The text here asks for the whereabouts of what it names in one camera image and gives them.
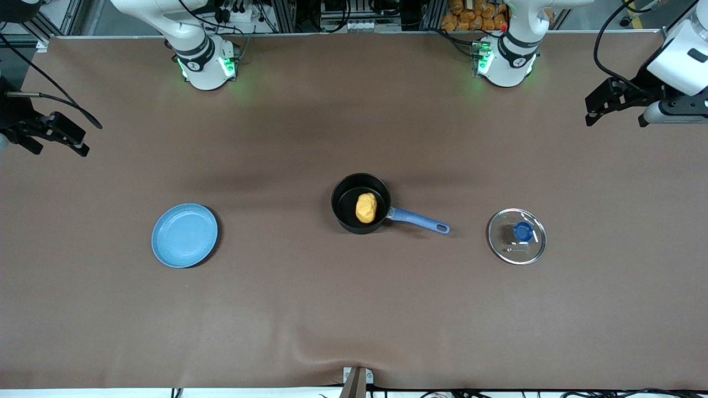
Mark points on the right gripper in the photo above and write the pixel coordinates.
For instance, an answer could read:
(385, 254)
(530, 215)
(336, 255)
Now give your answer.
(11, 112)

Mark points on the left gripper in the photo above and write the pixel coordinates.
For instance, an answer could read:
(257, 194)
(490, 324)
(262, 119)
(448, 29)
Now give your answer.
(645, 80)

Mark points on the glass lid with blue knob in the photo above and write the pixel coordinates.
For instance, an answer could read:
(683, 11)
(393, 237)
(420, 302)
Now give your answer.
(522, 232)

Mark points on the yellow potato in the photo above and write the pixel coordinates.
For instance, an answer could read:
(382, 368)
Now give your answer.
(366, 208)

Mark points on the blue round plate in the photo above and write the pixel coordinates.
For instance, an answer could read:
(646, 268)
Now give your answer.
(185, 236)

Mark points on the bag of orange round items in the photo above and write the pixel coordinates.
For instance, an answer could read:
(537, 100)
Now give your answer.
(470, 14)

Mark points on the white power strip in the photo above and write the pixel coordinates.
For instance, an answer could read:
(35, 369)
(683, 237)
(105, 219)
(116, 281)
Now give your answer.
(238, 14)

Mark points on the black box with white connectors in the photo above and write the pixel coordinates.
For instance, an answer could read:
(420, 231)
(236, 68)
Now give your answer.
(354, 14)

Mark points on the brown table cover sheet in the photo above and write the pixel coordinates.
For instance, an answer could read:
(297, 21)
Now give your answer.
(354, 309)

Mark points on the metal table edge bracket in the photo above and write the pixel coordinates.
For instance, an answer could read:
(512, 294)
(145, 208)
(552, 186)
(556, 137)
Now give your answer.
(357, 381)

